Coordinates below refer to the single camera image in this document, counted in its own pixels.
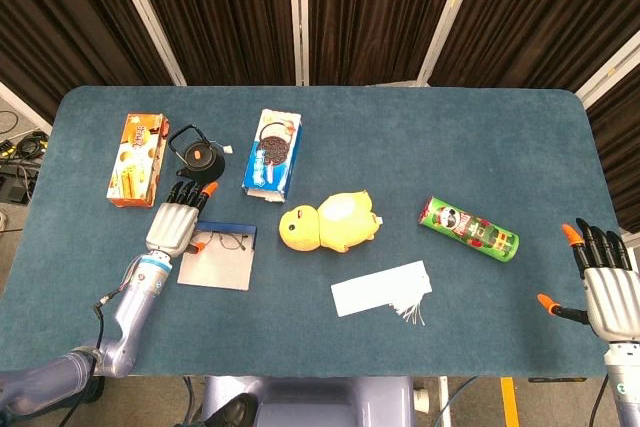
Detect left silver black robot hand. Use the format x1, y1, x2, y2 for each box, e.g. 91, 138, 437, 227
143, 179, 221, 259

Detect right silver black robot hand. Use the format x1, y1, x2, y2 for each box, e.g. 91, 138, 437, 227
537, 217, 640, 346

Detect thin black metal eyeglasses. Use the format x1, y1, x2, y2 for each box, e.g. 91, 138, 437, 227
201, 228, 251, 254

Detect blue cardboard box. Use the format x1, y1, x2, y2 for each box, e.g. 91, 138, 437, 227
177, 220, 259, 292

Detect lilac robot base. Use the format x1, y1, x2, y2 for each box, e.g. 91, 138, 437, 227
202, 375, 416, 427

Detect orange biscuit box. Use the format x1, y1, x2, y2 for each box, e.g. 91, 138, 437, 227
105, 113, 170, 210

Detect black cast iron teapot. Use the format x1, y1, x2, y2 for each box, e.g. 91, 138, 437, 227
167, 124, 227, 183

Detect blue Oreo cookie box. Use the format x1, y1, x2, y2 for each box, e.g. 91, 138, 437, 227
241, 108, 304, 203

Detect yellow floor tape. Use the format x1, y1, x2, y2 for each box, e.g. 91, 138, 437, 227
500, 376, 519, 427

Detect green Pringles can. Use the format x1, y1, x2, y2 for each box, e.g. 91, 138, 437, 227
417, 195, 520, 263

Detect yellow plush duck toy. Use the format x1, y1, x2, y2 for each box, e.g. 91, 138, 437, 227
278, 189, 385, 253

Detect white table leg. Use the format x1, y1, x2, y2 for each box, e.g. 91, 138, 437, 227
436, 375, 452, 427

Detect dark brown curtain panel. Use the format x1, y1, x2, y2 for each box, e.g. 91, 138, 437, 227
306, 0, 471, 87
0, 0, 174, 123
124, 0, 302, 87
430, 0, 640, 91

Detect blue table cloth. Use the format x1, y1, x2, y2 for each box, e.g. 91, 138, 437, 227
0, 85, 617, 379

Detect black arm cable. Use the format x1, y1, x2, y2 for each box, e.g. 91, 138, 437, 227
91, 285, 132, 351

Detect black floor cables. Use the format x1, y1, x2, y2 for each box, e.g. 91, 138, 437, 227
0, 109, 51, 206

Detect white screen frame post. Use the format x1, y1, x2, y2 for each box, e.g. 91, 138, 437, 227
574, 29, 640, 108
104, 0, 187, 87
415, 0, 482, 88
287, 0, 310, 87

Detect white paper tags with strings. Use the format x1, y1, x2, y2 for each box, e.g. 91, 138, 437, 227
330, 260, 433, 327

